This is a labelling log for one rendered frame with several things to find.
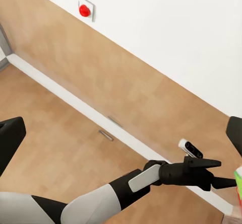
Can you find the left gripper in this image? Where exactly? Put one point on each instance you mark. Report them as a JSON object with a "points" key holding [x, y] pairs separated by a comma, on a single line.
{"points": [[192, 172]]}

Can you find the sliding door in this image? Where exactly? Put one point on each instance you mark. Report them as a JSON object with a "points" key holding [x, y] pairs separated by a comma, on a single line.
{"points": [[65, 155], [128, 91]]}

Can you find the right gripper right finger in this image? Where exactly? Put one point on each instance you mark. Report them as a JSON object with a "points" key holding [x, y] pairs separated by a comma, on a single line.
{"points": [[234, 132]]}

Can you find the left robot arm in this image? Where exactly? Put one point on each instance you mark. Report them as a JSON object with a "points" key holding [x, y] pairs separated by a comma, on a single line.
{"points": [[100, 205]]}

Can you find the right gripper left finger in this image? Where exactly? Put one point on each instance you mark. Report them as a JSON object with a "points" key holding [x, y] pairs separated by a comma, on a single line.
{"points": [[12, 133]]}

